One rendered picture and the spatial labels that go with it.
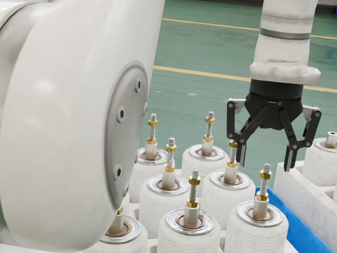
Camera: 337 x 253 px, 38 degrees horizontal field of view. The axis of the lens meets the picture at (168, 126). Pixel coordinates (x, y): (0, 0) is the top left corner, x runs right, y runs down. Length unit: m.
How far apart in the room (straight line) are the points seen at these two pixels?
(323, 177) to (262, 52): 0.49
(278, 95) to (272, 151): 1.01
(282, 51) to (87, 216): 0.54
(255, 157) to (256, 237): 0.87
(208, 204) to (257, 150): 0.81
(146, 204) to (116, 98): 0.68
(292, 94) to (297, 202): 0.46
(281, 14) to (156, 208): 0.38
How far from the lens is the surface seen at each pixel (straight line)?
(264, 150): 1.69
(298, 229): 1.09
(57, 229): 0.16
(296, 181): 1.11
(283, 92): 0.69
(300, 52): 0.68
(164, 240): 0.75
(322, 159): 1.10
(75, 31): 0.16
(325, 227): 1.05
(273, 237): 0.78
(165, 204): 0.82
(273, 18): 0.67
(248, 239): 0.78
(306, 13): 0.68
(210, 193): 0.87
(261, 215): 0.79
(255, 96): 0.71
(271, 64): 0.65
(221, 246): 0.88
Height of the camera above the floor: 0.66
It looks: 21 degrees down
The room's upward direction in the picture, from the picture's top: 4 degrees clockwise
